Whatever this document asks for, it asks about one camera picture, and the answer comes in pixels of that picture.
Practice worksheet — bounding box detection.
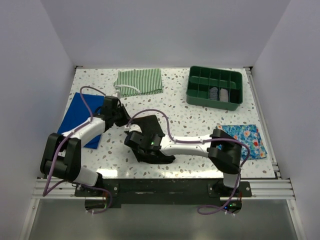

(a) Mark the black pinstriped underwear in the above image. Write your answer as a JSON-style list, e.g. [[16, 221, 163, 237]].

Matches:
[[131, 115, 176, 165]]

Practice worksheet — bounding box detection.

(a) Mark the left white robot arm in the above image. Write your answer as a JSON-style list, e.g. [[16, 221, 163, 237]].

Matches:
[[40, 96, 130, 196]]

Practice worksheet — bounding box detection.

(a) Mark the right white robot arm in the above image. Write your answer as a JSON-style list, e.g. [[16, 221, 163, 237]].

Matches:
[[124, 129, 243, 197]]

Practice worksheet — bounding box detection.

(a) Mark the green striped underwear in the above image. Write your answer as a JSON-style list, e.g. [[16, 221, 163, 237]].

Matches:
[[113, 68, 163, 97]]

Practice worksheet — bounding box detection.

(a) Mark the blue folded underwear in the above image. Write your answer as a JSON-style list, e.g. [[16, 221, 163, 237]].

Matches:
[[57, 92, 104, 150]]

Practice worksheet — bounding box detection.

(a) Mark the rolled blue striped underwear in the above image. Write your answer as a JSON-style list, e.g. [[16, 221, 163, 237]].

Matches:
[[208, 86, 219, 101]]

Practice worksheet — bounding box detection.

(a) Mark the rolled grey striped underwear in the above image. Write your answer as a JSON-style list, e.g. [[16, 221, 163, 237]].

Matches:
[[219, 88, 229, 103]]

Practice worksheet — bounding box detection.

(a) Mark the blue floral underwear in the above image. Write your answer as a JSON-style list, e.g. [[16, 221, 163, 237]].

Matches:
[[216, 124, 267, 160]]

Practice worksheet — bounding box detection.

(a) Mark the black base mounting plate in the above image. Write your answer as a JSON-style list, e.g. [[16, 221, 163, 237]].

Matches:
[[74, 178, 252, 212]]

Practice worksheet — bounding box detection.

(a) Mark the green divided storage bin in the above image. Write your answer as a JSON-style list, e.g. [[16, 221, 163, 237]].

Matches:
[[186, 66, 243, 111]]

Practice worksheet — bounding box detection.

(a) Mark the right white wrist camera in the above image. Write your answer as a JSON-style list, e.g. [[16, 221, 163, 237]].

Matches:
[[124, 125, 131, 134]]

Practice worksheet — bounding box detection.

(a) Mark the aluminium frame rail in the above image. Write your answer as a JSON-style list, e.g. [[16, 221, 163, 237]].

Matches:
[[32, 66, 298, 201]]

